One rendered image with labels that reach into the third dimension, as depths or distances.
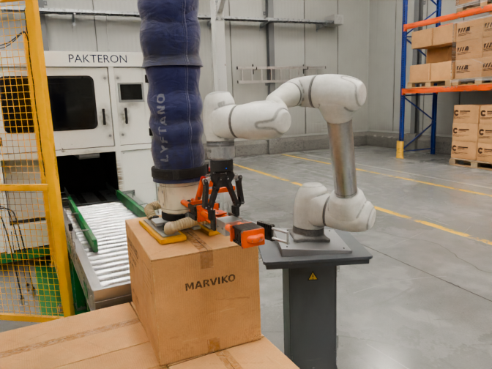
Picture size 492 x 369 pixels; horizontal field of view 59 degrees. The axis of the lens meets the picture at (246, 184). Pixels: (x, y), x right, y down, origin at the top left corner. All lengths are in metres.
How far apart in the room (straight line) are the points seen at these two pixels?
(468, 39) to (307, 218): 8.00
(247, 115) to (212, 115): 0.13
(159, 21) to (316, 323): 1.55
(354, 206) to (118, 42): 9.58
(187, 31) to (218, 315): 1.05
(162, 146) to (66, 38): 9.40
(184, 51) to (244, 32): 10.37
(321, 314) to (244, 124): 1.26
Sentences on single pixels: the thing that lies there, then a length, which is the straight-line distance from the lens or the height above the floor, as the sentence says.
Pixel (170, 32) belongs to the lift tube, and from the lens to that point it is 1.70.
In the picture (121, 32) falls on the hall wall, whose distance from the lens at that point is 11.19.
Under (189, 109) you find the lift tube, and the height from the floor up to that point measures 1.44.
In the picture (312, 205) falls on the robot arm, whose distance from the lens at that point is 2.11.
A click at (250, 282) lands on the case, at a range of 1.69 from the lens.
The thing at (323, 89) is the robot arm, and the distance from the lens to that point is 1.76.
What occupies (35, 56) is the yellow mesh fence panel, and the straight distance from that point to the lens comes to 2.85.
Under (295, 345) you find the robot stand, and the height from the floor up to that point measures 0.25.
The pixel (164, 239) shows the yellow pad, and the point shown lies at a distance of 1.68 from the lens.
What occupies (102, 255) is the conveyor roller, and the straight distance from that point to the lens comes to 2.91.
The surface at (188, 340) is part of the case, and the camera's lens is 1.69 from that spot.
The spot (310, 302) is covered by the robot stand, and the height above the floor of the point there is 0.48.
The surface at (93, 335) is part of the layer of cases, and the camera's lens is 1.99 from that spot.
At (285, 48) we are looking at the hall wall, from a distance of 12.55.
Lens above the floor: 1.46
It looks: 11 degrees down
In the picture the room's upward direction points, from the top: 2 degrees counter-clockwise
